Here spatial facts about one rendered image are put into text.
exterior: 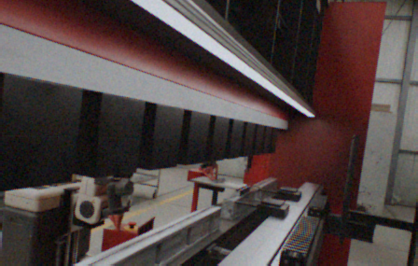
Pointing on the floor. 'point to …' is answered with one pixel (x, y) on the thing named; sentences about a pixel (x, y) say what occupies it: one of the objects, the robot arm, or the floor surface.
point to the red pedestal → (195, 186)
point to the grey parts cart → (145, 183)
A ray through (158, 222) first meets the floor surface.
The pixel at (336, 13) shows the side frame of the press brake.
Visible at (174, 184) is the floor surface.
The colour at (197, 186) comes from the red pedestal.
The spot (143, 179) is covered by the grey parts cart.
